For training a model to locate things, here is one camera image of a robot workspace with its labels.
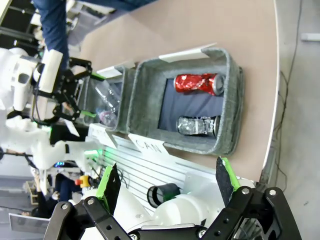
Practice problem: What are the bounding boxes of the black floor cable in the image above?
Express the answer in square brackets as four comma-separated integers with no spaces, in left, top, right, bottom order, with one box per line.
[271,0,303,191]

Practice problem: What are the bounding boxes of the black shelf rack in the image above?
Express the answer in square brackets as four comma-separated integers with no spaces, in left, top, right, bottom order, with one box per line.
[0,0,42,49]

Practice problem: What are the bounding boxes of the white bar on floor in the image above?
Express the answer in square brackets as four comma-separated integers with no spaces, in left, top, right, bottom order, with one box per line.
[300,32,320,42]

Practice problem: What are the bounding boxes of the grey monitor screen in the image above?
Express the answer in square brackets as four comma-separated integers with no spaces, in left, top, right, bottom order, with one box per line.
[8,212,51,235]

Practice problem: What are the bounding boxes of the seated person in dark clothes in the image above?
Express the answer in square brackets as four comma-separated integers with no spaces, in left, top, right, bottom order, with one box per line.
[31,173,83,219]

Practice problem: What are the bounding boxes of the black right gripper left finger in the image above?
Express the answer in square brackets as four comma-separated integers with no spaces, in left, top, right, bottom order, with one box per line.
[44,162,131,240]

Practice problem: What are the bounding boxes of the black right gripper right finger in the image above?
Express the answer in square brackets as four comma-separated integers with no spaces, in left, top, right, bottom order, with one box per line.
[204,156,304,240]

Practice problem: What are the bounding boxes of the slotted aluminium base plate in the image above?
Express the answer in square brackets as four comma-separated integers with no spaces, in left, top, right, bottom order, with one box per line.
[86,123,219,216]

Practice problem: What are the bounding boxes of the small white tilted card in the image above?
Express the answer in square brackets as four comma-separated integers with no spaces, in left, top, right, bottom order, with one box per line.
[65,119,81,138]

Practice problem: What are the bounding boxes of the red and yellow stop button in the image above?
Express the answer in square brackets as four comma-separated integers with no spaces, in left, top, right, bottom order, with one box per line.
[75,174,91,189]

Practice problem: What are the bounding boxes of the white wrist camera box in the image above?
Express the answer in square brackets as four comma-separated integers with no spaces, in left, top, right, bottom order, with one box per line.
[39,49,64,94]

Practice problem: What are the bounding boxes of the white card reading can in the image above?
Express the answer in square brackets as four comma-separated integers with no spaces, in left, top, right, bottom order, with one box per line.
[127,132,169,156]

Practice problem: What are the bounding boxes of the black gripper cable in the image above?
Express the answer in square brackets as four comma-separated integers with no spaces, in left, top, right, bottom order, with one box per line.
[30,82,61,126]

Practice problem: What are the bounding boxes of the clear plastic bottle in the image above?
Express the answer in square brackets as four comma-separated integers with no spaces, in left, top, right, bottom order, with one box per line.
[93,83,122,113]

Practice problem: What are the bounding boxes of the grey felt basket for cans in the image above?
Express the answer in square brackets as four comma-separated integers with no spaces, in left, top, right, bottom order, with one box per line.
[125,47,245,157]

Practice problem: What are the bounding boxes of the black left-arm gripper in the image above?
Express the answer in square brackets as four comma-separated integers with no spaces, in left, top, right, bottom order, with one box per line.
[51,57,106,124]

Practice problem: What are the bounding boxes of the person in denim clothes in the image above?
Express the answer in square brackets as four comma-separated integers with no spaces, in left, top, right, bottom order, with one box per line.
[31,0,159,72]

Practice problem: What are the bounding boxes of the grey felt basket for plastic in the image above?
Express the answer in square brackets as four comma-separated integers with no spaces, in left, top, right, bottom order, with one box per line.
[81,64,138,134]

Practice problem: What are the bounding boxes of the red crumpled drink can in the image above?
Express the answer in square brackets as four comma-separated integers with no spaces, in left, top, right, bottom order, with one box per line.
[174,72,226,97]

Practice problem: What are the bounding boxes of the silver patterned drink can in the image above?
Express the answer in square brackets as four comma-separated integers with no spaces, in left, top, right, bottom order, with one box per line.
[175,115,223,138]

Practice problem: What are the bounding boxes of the black round cap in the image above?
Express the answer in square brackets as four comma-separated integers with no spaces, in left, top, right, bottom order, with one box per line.
[146,182,181,209]

